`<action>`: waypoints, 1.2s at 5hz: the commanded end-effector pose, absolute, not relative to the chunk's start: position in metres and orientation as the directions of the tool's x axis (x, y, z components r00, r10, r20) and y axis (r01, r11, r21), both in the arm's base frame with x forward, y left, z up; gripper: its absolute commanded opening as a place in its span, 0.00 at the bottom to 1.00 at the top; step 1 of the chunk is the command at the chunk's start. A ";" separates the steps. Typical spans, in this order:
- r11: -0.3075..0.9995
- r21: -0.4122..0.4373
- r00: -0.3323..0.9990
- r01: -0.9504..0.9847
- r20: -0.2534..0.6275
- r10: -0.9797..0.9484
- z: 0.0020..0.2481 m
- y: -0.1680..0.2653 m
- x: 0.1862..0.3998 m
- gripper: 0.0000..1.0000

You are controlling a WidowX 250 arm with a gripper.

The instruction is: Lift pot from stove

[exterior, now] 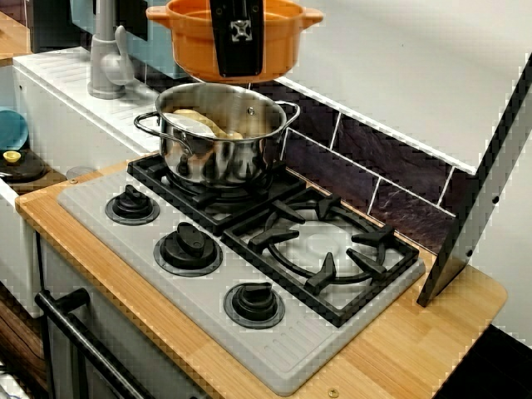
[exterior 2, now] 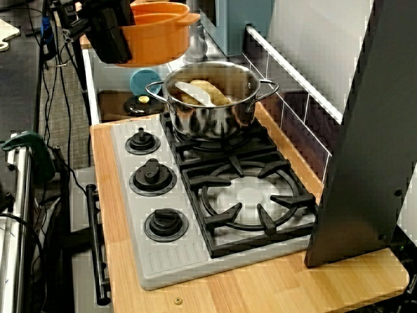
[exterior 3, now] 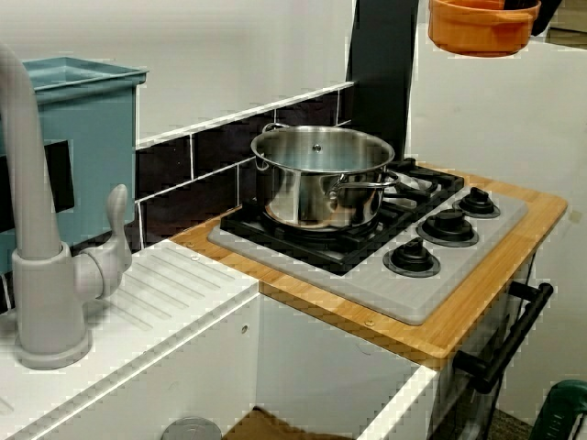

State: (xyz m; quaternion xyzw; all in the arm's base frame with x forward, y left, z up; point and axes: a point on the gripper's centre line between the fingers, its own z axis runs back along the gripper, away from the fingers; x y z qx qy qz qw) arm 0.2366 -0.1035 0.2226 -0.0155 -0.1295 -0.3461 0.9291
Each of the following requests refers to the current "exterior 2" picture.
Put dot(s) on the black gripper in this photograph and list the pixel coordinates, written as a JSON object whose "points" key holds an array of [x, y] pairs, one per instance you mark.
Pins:
{"points": [[107, 11]]}

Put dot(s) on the orange plastic pot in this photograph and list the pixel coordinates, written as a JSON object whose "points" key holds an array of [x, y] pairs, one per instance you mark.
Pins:
{"points": [[156, 36]]}

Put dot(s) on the black stove knob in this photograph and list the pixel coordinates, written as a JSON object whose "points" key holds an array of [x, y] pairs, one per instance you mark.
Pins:
{"points": [[142, 142], [152, 177], [165, 225]]}

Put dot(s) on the stainless steel pot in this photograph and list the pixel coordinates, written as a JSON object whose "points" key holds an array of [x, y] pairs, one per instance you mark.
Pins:
{"points": [[208, 120]]}

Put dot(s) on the grey stove top panel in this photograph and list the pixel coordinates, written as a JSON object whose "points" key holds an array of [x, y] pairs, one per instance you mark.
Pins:
{"points": [[133, 208]]}

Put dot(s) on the white sink unit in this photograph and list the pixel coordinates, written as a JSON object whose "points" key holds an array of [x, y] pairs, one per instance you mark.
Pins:
{"points": [[107, 78]]}

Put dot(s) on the blue round plate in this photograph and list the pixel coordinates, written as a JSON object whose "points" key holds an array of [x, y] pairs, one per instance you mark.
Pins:
{"points": [[143, 81]]}

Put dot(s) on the black lid yellow knob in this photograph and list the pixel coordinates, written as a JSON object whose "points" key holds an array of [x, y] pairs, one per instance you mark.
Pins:
{"points": [[138, 107]]}

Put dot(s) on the grey toy kitchen faucet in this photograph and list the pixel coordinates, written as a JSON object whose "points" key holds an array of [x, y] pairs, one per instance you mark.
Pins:
{"points": [[196, 39]]}

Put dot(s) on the white spatula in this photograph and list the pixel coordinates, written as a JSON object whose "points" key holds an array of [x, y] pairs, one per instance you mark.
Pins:
{"points": [[195, 93]]}

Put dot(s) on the black desk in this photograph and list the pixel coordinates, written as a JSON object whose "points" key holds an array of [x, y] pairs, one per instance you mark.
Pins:
{"points": [[18, 88]]}

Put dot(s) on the yellow toy food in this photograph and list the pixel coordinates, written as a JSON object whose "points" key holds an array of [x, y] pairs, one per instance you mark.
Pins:
{"points": [[216, 93]]}

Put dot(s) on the green clamp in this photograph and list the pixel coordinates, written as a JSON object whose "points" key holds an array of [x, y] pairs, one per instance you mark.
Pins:
{"points": [[36, 153]]}

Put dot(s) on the black burner grate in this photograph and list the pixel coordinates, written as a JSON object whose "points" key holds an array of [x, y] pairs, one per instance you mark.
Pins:
{"points": [[224, 151], [270, 225]]}

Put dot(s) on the dark tiled backsplash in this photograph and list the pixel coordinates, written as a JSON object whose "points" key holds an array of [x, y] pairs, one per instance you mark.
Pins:
{"points": [[293, 107]]}

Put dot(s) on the white kitchen cabinet front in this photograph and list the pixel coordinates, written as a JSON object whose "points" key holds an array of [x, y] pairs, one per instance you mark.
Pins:
{"points": [[78, 261]]}

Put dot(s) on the tall black side panel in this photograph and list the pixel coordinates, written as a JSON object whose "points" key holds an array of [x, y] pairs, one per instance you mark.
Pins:
{"points": [[368, 146]]}

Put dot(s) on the wooden countertop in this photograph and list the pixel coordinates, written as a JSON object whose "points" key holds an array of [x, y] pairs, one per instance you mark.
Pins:
{"points": [[260, 287]]}

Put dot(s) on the black metal frame leg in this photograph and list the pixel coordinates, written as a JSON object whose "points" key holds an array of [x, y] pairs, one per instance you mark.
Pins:
{"points": [[79, 71]]}

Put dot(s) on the aluminium frame rail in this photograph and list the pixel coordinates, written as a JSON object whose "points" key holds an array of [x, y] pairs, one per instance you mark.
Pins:
{"points": [[18, 212]]}

